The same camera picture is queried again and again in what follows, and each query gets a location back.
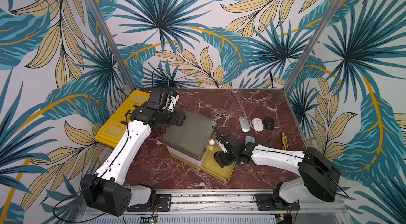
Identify aluminium front rail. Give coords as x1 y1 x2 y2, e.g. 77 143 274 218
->
75 189 353 224

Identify white computer mouse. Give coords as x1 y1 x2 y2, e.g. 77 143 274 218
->
252 118 263 132

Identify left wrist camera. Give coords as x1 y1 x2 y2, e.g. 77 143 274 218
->
145 90 179 112

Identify right aluminium corner post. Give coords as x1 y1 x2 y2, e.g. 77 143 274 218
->
283 0 344 95

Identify yellow pull-out drawer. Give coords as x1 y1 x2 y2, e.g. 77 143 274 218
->
199 143 235 184

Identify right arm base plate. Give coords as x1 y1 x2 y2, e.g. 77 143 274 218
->
253 193 300 212

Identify aluminium corner post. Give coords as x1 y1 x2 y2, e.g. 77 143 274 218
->
283 0 344 95
85 0 136 91

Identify yellow plastic toolbox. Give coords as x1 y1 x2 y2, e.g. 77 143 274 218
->
95 90 150 148

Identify light blue computer mouse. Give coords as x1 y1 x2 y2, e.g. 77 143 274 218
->
245 136 256 145

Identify black computer mouse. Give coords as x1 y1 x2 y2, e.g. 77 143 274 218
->
264 117 275 130

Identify yellow utility knife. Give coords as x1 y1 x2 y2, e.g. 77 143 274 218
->
282 133 289 151

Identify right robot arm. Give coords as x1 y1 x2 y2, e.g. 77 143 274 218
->
214 135 340 203

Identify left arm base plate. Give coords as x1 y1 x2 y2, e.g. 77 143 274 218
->
127 194 172 212

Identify silver computer mouse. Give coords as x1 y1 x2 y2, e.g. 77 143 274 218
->
239 117 251 133

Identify grey drawer unit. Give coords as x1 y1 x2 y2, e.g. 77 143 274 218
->
163 109 217 169

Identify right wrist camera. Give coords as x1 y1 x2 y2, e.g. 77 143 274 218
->
215 139 228 153

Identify left aluminium corner post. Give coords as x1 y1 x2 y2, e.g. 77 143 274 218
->
85 0 136 91

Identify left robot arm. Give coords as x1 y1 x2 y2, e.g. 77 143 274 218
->
80 107 186 217

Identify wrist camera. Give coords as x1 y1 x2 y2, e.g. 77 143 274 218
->
215 139 228 153
145 90 179 112

